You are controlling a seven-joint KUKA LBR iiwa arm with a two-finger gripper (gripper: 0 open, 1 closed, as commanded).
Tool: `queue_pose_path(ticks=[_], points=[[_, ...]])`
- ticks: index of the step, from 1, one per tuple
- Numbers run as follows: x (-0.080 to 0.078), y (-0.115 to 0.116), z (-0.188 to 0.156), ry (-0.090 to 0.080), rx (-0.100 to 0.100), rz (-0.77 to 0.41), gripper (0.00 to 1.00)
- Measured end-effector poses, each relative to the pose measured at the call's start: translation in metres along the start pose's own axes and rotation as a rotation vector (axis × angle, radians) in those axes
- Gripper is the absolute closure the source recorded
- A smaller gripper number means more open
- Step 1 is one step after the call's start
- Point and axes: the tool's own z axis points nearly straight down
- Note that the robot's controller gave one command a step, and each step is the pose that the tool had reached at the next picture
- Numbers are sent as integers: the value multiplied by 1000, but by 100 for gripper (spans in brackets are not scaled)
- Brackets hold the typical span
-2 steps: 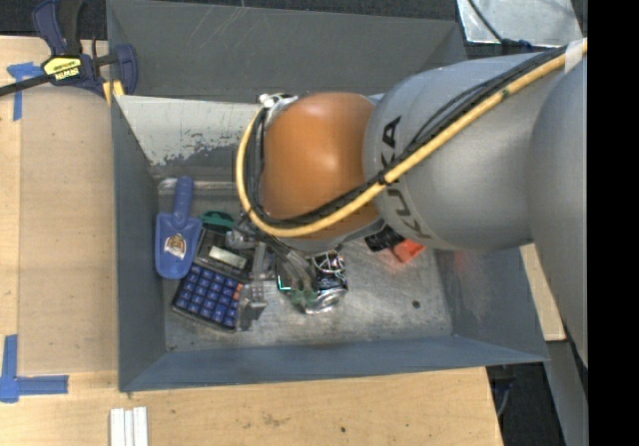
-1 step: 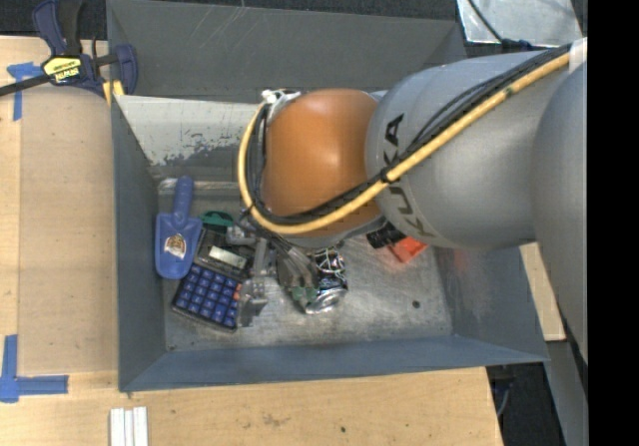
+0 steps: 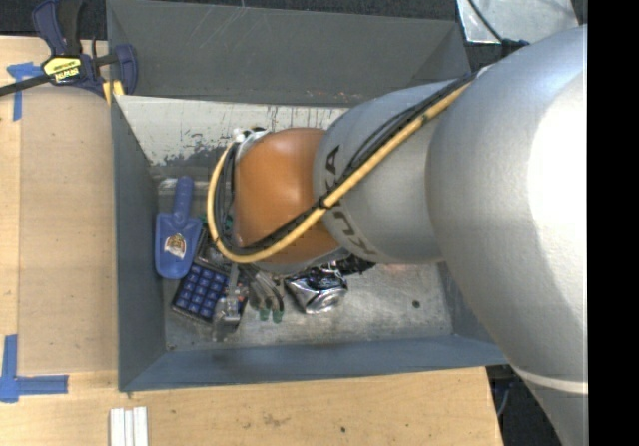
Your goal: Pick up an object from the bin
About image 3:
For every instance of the pale wood board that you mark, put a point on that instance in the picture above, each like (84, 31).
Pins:
(65, 234)

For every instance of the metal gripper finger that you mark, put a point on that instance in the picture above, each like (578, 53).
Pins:
(234, 309)
(222, 326)

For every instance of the grey metal bin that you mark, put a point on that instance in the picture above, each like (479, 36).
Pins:
(279, 55)

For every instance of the blue calculator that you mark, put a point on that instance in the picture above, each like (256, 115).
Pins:
(199, 292)

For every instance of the crushed silver can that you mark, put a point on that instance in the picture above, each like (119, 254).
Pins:
(319, 297)

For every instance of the blue toy trowel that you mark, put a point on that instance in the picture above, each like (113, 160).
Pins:
(175, 239)

